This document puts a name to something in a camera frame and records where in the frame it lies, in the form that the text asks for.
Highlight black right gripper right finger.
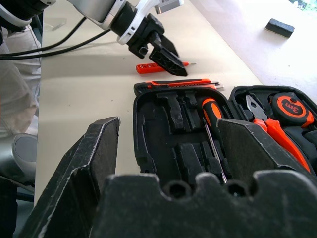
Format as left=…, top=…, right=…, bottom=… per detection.
left=216, top=118, right=312, bottom=194

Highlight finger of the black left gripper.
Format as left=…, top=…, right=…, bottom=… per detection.
left=148, top=47, right=188, bottom=77
left=158, top=33, right=180, bottom=59

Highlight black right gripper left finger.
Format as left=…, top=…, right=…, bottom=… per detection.
left=18, top=116, right=121, bottom=238

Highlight orange black utility knife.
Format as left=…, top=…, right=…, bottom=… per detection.
left=146, top=78, right=225, bottom=90

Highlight red bit holder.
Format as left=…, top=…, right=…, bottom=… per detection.
left=135, top=63, right=169, bottom=74

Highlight black plastic tool case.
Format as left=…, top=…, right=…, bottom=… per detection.
left=133, top=83, right=317, bottom=184

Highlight orange black tape measure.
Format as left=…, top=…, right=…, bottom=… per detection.
left=269, top=92, right=315, bottom=128

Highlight silver robot torso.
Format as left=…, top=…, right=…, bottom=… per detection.
left=0, top=133, right=38, bottom=185

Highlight beige cloth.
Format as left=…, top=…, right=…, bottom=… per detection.
left=0, top=24, right=42, bottom=136

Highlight black eraser block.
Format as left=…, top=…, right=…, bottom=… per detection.
left=264, top=18, right=295, bottom=39

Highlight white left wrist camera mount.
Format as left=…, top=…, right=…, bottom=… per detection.
left=116, top=0, right=185, bottom=46

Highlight orange handled pliers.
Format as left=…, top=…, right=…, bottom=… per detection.
left=245, top=95, right=312, bottom=173

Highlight orange black handled screwdriver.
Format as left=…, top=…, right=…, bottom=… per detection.
left=202, top=98, right=228, bottom=184

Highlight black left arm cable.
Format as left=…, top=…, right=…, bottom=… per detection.
left=0, top=17, right=88, bottom=57
left=0, top=28, right=111, bottom=60

